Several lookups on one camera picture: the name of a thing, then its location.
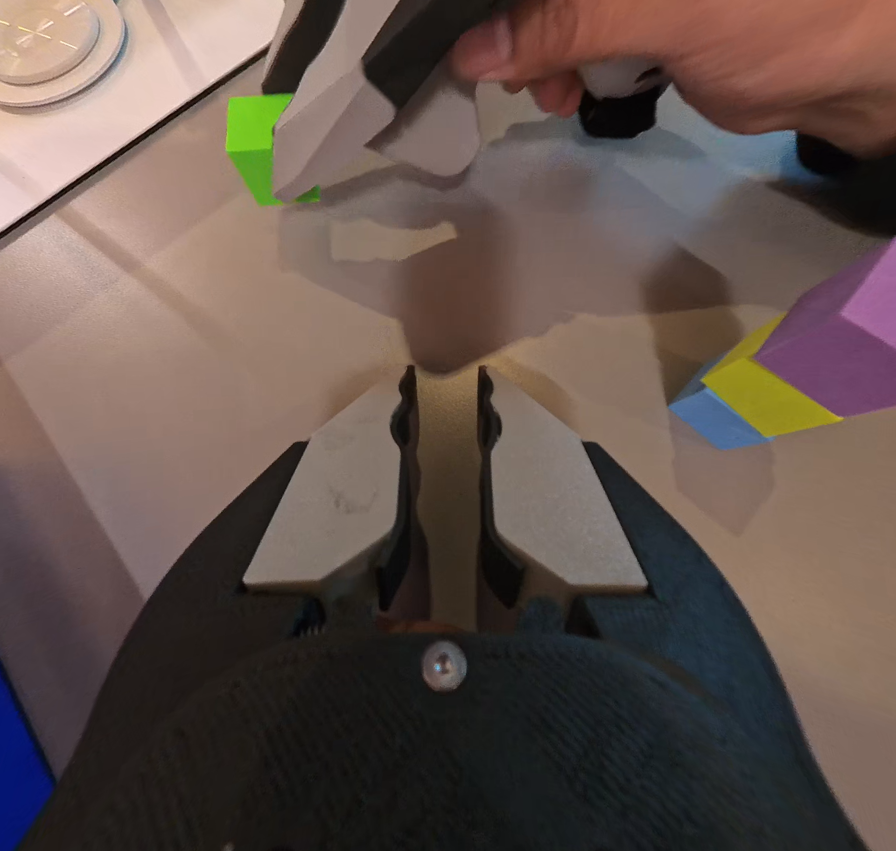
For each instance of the white document stand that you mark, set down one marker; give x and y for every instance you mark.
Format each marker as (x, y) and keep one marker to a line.
(210, 39)

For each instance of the person's right forearm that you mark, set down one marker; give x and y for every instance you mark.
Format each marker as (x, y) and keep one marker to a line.
(861, 193)

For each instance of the yellow foam cube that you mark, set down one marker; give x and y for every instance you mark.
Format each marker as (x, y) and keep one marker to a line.
(763, 396)

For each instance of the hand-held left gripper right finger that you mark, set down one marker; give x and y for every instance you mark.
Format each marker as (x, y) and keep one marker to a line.
(560, 508)

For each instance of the purple foam cube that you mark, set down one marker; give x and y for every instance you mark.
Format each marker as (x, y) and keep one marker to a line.
(826, 361)

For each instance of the light blue foam cube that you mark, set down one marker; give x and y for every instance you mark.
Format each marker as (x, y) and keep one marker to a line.
(714, 420)

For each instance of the blue plastic bin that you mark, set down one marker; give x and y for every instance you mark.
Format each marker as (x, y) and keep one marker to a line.
(17, 760)

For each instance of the green foam cube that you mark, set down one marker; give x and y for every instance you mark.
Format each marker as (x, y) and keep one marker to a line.
(248, 137)

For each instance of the person's right hand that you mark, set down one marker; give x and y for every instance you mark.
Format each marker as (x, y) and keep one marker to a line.
(700, 39)

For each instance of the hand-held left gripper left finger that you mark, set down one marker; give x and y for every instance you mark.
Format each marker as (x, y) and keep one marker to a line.
(322, 508)

